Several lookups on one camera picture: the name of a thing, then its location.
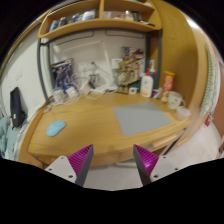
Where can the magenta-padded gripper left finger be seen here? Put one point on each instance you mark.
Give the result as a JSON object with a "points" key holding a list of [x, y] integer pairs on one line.
{"points": [[65, 166]]}

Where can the black hanging bag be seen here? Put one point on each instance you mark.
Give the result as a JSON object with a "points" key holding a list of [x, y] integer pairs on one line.
{"points": [[16, 106]]}

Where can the teal bedding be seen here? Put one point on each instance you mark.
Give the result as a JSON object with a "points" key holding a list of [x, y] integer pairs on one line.
{"points": [[6, 136]]}

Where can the stack of colourful boxes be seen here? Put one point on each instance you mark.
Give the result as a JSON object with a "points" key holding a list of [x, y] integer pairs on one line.
{"points": [[135, 63]]}

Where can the robot model kit box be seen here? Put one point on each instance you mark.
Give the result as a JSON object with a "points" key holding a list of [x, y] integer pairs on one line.
{"points": [[62, 73]]}

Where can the white plastic lid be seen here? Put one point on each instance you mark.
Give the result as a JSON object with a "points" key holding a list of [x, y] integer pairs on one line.
{"points": [[183, 112]]}

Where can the white wall box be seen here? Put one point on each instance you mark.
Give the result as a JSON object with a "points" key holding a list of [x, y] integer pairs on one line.
{"points": [[116, 63]]}

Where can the brown tree figurine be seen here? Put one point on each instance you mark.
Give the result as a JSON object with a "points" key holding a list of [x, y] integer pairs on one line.
{"points": [[124, 78]]}

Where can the clear plastic dome container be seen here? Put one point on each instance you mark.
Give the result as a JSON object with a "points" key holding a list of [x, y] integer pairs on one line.
{"points": [[59, 95]]}

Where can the clear spray bottle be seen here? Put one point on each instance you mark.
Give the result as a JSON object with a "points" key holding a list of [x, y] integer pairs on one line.
{"points": [[152, 66]]}

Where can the light blue computer mouse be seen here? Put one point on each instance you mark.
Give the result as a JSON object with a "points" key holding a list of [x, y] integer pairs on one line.
{"points": [[55, 128]]}

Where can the white charger block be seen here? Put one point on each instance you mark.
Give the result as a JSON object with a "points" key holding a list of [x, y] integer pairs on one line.
{"points": [[71, 91]]}

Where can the small white cube clock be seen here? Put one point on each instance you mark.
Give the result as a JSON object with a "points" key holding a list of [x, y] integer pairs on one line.
{"points": [[133, 90]]}

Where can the wooden shelf unit with items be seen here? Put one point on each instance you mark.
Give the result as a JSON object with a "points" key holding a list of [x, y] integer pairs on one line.
{"points": [[100, 24]]}

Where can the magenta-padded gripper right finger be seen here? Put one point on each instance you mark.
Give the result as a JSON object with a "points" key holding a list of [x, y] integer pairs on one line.
{"points": [[160, 168]]}

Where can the white mug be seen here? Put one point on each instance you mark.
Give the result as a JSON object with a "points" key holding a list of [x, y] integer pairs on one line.
{"points": [[174, 100]]}

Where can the white lotion pump bottle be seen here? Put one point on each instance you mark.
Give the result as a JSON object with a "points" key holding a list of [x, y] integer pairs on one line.
{"points": [[146, 86]]}

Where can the grey metal desk frame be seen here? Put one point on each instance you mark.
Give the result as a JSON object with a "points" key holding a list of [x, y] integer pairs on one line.
{"points": [[40, 66]]}

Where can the red chips can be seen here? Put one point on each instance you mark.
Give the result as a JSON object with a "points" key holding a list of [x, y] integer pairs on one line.
{"points": [[167, 85]]}

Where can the grey mouse pad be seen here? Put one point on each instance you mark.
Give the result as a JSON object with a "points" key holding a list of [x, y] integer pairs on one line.
{"points": [[141, 118]]}

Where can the white wall socket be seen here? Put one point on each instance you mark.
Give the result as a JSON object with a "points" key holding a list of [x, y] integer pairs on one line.
{"points": [[87, 67]]}

